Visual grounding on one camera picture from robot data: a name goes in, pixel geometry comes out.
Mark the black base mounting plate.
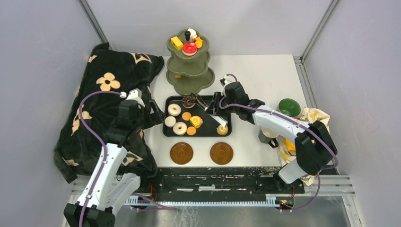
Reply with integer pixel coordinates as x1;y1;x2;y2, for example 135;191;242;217
139;167;305;195

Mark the green three-tier serving stand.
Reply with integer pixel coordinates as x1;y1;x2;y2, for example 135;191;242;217
166;28;215;95

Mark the chocolate sprinkle donut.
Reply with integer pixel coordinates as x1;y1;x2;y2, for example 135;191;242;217
182;95;197;108

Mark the white glazed donut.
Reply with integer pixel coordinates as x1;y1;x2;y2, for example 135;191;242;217
167;104;182;117
173;122;188;136

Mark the yellow layered cake slice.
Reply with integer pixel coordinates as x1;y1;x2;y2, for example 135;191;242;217
170;36;184;51

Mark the brown wooden coaster right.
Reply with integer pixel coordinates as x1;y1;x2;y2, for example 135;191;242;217
209;142;234;165

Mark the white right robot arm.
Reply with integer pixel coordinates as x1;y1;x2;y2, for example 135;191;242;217
203;74;339;193

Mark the grey mug white inside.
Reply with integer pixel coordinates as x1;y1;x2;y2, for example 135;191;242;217
258;127;279;148

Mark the white cake block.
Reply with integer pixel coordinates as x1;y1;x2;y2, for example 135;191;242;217
184;28;198;42

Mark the brown wooden coaster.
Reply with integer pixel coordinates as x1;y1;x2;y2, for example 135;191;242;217
170;142;193;165
209;142;234;165

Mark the round tan biscuit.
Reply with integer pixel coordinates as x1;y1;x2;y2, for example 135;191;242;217
182;112;192;121
186;126;197;136

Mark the yellow cream cupcake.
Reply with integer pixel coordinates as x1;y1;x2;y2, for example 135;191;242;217
217;125;228;136

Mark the yellow swirl roll cake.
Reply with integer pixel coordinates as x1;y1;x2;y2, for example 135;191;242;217
189;116;203;129

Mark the round tan biscuit upper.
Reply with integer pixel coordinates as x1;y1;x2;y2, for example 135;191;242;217
182;112;192;121

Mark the red glazed donut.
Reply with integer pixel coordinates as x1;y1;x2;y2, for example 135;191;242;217
182;42;198;56

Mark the black rectangular tray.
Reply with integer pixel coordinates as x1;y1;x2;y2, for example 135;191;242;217
165;96;233;137

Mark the steel tongs white handle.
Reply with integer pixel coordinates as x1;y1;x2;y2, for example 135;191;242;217
189;93;228;128

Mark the round tan biscuit lower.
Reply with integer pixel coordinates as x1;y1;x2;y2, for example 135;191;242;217
186;126;197;136

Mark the white round cake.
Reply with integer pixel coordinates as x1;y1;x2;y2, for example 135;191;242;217
164;116;176;128

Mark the brown wooden coaster left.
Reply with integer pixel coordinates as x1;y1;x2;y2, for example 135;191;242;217
170;142;193;165

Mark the black floral plush blanket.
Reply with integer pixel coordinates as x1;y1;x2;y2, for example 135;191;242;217
53;43;165;183

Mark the patterned white yellow cloth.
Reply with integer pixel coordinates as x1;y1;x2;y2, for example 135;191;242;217
279;107;338;186

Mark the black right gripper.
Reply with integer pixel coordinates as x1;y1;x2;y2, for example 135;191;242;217
205;91;239;117

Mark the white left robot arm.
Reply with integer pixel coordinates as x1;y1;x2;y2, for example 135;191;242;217
63;89;166;227

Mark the orange fish-shaped pastry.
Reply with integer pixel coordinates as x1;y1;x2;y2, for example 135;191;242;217
194;36;203;49

